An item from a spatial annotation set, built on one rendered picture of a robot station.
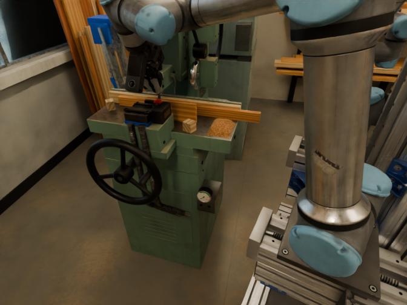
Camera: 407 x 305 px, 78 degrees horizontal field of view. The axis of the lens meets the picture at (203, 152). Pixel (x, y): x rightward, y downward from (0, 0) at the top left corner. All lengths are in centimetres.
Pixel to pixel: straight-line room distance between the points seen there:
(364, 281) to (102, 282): 130
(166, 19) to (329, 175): 43
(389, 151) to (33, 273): 178
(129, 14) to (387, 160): 72
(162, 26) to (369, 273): 72
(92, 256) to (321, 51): 163
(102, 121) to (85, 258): 95
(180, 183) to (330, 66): 85
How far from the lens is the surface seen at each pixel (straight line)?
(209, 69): 115
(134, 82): 75
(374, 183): 59
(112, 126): 108
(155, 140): 87
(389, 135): 79
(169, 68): 110
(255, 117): 101
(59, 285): 174
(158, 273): 160
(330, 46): 35
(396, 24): 126
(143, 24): 59
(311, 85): 38
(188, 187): 110
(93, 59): 245
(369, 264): 76
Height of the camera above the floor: 138
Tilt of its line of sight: 36 degrees down
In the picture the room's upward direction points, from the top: straight up
